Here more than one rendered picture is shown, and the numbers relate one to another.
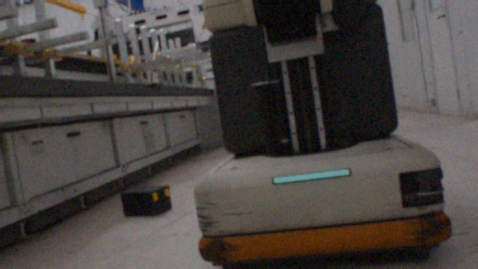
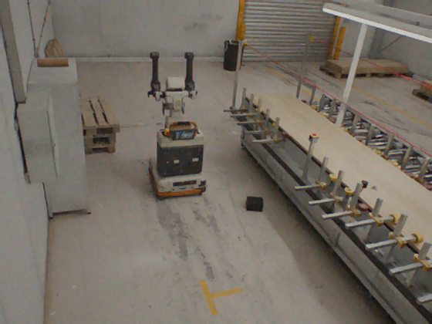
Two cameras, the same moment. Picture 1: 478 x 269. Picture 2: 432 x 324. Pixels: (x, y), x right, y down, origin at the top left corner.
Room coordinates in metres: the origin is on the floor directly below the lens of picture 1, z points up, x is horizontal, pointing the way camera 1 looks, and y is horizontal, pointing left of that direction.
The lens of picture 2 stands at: (5.07, -2.55, 2.74)
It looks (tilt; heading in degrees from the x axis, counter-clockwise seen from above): 30 degrees down; 142
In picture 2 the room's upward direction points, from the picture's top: 6 degrees clockwise
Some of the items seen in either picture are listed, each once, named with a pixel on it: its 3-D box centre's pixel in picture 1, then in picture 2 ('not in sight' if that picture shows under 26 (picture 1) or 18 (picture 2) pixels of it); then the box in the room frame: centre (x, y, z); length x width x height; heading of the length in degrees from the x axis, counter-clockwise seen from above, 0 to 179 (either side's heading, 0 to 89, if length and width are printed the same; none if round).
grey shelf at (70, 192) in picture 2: not in sight; (62, 137); (1.09, -1.67, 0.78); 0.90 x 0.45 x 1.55; 164
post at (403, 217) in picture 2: (165, 58); (394, 238); (4.15, -0.03, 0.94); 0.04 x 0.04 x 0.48; 74
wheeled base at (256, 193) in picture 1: (316, 188); (176, 173); (1.49, -0.40, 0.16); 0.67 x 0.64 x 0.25; 164
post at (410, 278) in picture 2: (175, 66); (416, 267); (4.39, -0.09, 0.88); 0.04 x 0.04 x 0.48; 74
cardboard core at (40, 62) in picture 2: not in sight; (52, 62); (0.98, -1.64, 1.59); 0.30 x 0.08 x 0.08; 74
